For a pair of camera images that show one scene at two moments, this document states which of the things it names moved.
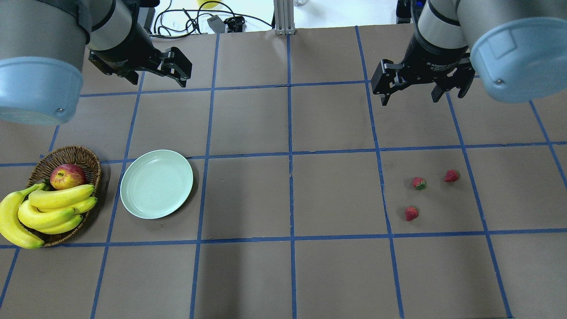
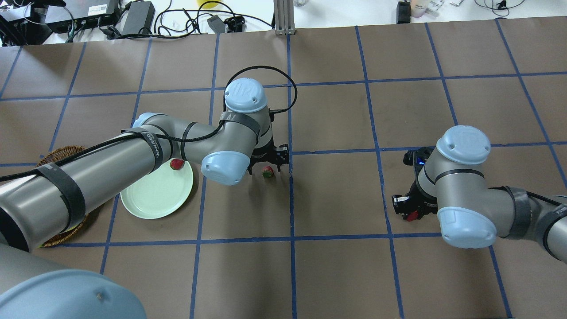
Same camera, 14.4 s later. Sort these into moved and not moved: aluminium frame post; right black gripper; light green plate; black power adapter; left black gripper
Moved: right black gripper; left black gripper
Not moved: aluminium frame post; black power adapter; light green plate
